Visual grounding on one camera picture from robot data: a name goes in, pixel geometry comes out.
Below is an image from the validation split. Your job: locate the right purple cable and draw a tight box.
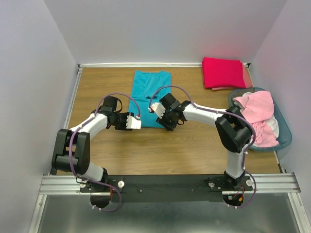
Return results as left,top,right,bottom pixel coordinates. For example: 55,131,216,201
148,85,257,210

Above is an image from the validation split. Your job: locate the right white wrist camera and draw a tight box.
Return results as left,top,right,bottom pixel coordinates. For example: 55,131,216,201
150,102,166,119

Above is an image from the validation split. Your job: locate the aluminium rail frame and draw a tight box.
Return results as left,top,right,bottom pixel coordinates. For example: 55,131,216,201
26,62,304,233

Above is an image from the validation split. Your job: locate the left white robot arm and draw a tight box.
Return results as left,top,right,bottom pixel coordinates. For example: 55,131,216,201
52,96,136,192

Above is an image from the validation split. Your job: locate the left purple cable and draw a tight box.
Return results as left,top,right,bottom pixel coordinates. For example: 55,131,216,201
69,93,142,213

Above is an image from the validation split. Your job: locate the folded magenta t shirt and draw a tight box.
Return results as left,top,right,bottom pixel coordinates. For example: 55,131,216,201
202,57,246,89

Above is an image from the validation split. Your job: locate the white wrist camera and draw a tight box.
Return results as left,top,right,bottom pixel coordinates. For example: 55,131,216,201
126,115,141,130
150,102,166,119

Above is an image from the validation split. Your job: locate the teal t shirt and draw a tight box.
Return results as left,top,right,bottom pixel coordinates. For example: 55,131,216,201
131,70,172,128

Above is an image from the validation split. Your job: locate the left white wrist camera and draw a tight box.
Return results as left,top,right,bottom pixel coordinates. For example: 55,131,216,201
126,115,141,130

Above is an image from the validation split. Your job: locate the purple cable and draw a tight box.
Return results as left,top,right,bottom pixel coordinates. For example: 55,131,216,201
148,85,257,210
69,93,142,213

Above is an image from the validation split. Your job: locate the pink t shirt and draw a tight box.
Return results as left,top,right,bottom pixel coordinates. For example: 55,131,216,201
232,90,280,148

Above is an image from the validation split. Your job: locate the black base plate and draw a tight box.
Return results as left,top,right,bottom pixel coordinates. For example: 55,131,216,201
80,174,253,208

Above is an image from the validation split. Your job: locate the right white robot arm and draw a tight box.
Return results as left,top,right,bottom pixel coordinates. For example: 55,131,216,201
150,93,254,190

